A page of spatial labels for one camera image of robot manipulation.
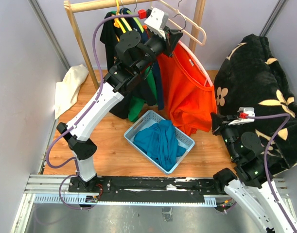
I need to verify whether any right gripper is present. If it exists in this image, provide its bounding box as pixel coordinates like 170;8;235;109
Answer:
211;112;243;160

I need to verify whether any white plastic hanger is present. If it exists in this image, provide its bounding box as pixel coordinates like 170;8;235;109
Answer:
157;0;207;50

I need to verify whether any pink plastic hanger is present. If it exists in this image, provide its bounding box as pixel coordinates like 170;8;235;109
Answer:
172;13;213;87

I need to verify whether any orange t shirt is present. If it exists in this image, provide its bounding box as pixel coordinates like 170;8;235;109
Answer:
157;43;217;135

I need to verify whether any lime green hanger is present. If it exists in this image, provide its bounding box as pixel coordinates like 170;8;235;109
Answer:
119;0;145;34

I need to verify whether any navy blue t shirt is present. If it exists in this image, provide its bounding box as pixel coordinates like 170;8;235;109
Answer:
128;14;165;110

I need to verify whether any teal blue t shirt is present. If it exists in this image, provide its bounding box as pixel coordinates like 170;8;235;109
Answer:
134;120;186;171

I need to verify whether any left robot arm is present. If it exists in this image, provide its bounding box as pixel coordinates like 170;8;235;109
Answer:
57;28;183;192

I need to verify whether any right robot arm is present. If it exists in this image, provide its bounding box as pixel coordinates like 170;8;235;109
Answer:
211;107;297;233

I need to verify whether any yellow hanger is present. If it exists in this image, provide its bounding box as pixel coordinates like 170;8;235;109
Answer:
111;0;132;42

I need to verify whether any black printed t shirt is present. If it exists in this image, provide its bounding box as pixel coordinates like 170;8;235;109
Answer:
100;20;143;122

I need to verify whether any green t shirt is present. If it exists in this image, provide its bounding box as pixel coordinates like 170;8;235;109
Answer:
109;10;158;122

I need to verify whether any black floral blanket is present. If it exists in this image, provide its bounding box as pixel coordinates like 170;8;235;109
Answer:
214;34;297;176

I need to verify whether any light blue plastic basket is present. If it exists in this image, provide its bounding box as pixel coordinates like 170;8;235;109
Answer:
124;110;195;174

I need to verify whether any wooden clothes rack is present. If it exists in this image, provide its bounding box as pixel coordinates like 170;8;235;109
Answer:
63;0;207;88

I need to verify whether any cream white cloth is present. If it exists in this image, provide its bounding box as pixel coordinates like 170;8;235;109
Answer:
54;64;88;119

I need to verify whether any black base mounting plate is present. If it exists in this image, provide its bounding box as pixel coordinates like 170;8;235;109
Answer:
68;176;226;204

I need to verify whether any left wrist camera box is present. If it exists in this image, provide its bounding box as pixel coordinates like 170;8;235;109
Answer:
138;7;169;40

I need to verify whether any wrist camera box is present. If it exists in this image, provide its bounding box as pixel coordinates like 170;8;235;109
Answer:
138;7;169;40
228;107;255;126

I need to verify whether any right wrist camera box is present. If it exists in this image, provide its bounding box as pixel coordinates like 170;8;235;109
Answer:
228;107;255;126

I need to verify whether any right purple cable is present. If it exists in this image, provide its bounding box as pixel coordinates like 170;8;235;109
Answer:
246;113;297;233

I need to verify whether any aluminium rail frame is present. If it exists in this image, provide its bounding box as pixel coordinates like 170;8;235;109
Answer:
11;173;297;233

